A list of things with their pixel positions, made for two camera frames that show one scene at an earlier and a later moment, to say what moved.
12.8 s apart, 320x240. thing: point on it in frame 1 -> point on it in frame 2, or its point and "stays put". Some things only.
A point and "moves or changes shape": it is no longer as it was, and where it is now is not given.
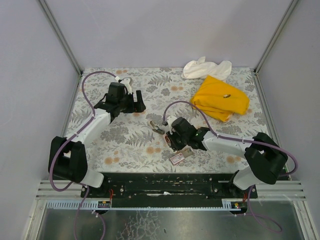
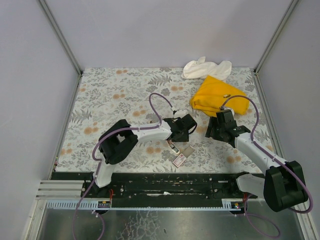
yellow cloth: x=220 y=99 stays put
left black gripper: x=133 y=104 -> x=188 y=123
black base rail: x=163 y=186 stays put
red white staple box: x=177 y=158 moves or changes shape
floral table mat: x=134 y=142 stays put
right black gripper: x=169 y=139 -> x=213 y=129
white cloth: x=200 y=69 stays put
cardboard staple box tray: x=187 y=152 stays put
